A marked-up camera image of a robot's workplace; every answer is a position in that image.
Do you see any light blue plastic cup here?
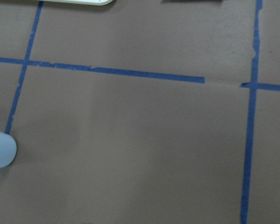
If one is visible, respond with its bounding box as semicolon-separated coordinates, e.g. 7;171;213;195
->
0;132;17;168

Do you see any grey folded cloth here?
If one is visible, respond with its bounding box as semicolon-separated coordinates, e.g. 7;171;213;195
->
162;0;223;3

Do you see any cream bear serving tray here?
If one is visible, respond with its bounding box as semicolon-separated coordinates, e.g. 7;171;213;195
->
43;0;113;6

